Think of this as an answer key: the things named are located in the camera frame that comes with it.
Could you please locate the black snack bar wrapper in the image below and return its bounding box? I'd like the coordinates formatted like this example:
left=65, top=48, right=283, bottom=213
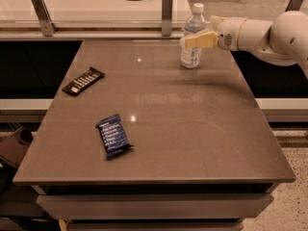
left=62, top=67, right=105, bottom=96

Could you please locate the metal bracket post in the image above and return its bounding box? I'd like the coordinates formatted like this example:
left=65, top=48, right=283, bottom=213
left=31, top=0, right=57, bottom=37
left=162, top=0, right=173, bottom=37
left=286, top=0, right=304, bottom=12

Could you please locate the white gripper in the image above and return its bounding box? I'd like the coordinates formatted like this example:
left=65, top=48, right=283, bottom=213
left=179, top=15, right=246, bottom=51

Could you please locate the right metal bracket post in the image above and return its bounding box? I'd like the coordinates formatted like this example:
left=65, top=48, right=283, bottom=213
left=286, top=0, right=304, bottom=12

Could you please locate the blue plastic water bottle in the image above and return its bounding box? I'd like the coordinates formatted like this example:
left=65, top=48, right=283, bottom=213
left=181, top=3, right=206, bottom=68

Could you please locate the middle metal bracket post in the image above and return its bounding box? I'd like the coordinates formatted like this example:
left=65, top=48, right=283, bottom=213
left=162, top=0, right=173, bottom=37

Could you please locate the left metal bracket post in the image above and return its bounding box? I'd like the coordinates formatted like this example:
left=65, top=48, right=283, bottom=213
left=31, top=0, right=57, bottom=37

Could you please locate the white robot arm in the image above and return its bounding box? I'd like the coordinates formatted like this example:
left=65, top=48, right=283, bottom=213
left=180, top=11, right=308, bottom=78

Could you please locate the blue rxbar blueberry bar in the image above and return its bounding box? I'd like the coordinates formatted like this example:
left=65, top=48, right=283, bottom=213
left=96, top=114, right=132, bottom=159

